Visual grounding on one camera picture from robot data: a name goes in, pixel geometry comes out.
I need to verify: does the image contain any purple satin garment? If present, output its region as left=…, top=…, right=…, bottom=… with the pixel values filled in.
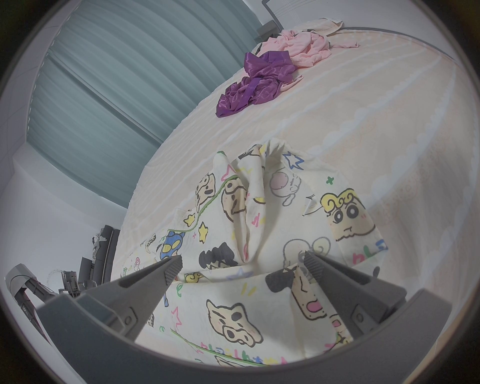
left=215, top=50, right=304, bottom=119

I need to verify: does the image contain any bed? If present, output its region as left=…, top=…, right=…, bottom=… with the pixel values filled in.
left=109, top=0, right=464, bottom=366

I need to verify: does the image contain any pink garment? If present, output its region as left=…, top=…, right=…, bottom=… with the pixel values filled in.
left=255, top=29, right=360, bottom=92

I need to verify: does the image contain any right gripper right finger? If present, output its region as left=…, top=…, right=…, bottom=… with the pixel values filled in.
left=303, top=250, right=408, bottom=336

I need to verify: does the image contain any grey bedside table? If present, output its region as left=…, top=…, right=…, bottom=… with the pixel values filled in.
left=259, top=20, right=281, bottom=39

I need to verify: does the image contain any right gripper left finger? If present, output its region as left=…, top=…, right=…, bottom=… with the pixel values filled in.
left=77, top=255, right=184, bottom=338

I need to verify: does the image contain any cream pillow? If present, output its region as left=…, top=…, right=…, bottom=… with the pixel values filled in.
left=300, top=17, right=344, bottom=38

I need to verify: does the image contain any white printed pyjama top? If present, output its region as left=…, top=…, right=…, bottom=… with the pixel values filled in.
left=120, top=139, right=389, bottom=366

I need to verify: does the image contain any blue-green curtain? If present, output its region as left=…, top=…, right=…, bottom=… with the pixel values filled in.
left=49, top=0, right=264, bottom=140
left=26, top=56, right=163, bottom=209

